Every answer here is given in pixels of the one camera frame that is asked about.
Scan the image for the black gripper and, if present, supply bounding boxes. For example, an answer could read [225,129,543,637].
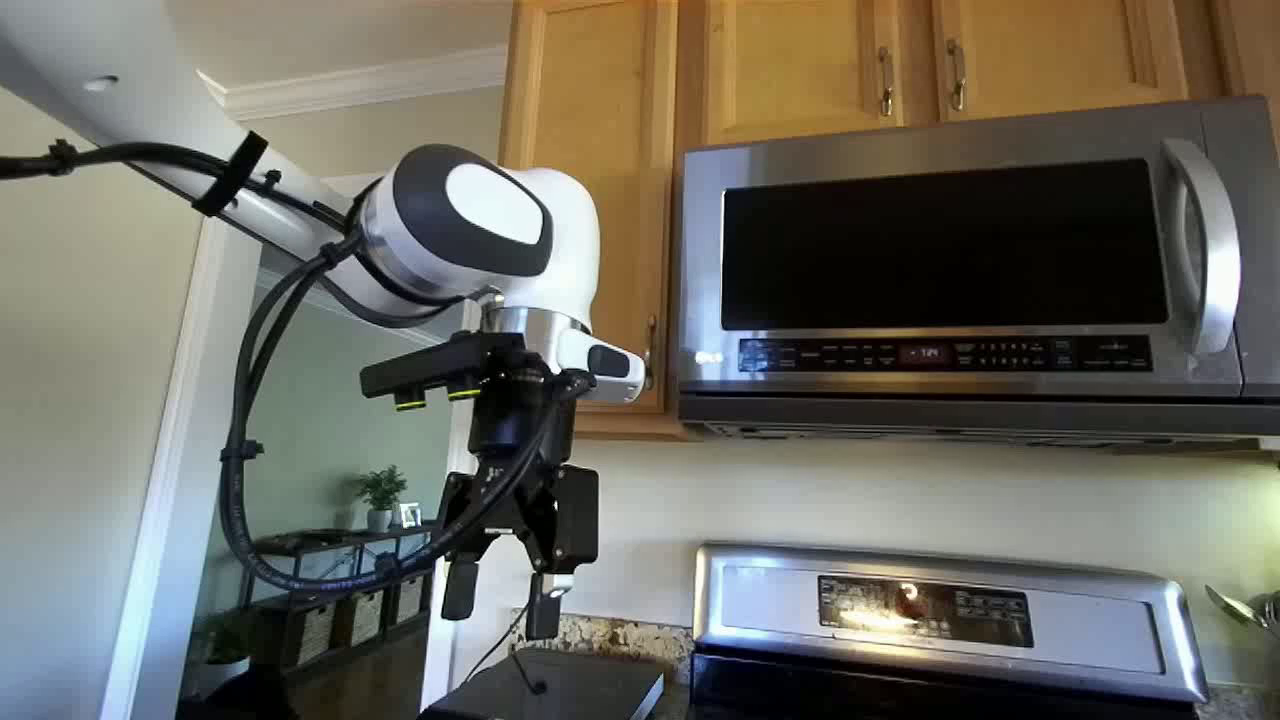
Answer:
[441,375,601,638]

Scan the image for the stainless steel stove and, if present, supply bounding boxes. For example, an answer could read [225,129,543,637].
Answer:
[687,545,1208,720]

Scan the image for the small potted green plant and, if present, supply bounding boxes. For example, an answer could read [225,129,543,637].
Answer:
[356,462,409,530]

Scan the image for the black power cord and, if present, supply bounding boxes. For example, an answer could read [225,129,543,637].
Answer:
[464,605,550,701]

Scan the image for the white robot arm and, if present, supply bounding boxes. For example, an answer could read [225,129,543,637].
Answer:
[0,0,645,638]

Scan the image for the wooden cupboard door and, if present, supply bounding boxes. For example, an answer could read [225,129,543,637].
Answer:
[501,0,675,420]
[702,0,904,143]
[930,0,1188,119]

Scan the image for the dark console shelf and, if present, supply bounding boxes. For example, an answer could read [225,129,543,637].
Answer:
[191,523,433,673]

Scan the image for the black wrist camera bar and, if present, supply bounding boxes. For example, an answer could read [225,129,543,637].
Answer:
[361,332,528,400]

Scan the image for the metal cupboard handle right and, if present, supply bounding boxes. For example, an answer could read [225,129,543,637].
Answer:
[943,41,969,113]

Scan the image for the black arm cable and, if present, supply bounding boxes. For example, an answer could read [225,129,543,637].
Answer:
[0,135,591,609]

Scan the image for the metal cupboard handle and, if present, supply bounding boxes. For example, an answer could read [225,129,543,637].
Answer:
[877,47,896,119]
[943,41,969,113]

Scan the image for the black box on counter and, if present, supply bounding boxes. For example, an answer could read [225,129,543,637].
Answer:
[418,647,669,720]

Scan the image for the metal cupboard handle left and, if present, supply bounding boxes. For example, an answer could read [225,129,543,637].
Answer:
[877,47,896,119]

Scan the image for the stainless steel microwave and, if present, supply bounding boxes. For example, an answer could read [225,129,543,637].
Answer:
[675,95,1280,442]

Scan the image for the metal utensil at right edge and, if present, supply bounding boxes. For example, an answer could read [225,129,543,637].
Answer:
[1208,582,1280,633]

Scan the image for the white door frame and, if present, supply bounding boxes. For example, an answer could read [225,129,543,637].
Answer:
[99,221,259,720]

